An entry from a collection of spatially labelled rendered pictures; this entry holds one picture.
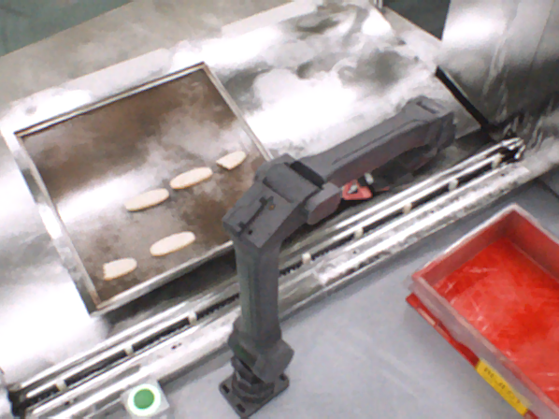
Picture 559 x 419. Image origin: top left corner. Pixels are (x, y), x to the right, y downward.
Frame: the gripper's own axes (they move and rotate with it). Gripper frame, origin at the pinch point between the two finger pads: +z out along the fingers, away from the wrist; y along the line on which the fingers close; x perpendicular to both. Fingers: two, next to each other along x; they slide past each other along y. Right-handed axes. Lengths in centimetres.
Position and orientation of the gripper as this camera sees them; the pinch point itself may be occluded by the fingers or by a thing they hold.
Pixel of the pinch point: (363, 190)
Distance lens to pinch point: 135.0
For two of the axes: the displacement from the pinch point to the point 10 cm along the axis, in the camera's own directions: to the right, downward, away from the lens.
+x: -4.1, -8.9, 2.2
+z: -4.9, 4.2, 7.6
